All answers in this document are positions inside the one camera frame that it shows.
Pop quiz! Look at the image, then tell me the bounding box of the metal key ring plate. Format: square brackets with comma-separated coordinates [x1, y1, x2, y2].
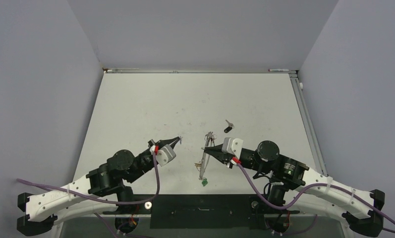
[195, 131, 216, 181]

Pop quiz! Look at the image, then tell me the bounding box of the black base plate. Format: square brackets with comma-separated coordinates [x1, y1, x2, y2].
[113, 194, 292, 233]

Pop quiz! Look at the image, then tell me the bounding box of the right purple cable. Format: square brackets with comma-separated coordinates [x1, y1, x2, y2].
[236, 161, 395, 237]

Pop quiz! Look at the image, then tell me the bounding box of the aluminium frame rail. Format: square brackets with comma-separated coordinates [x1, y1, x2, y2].
[289, 70, 350, 218]

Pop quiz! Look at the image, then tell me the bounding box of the black tagged key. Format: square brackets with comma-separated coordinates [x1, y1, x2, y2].
[224, 120, 234, 133]

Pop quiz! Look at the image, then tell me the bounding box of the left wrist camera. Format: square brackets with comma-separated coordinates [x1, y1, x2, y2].
[149, 145, 176, 167]

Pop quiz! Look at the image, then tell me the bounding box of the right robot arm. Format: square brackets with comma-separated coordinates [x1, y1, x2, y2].
[203, 137, 385, 238]

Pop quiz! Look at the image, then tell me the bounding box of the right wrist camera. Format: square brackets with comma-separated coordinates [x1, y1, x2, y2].
[222, 137, 243, 168]

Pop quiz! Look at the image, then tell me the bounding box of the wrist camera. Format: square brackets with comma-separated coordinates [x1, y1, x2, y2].
[222, 137, 243, 168]
[149, 145, 176, 167]

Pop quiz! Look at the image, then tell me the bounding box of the red white marker pen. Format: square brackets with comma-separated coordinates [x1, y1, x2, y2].
[268, 69, 290, 73]

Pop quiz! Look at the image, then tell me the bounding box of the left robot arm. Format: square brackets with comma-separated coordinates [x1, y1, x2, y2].
[16, 136, 182, 237]

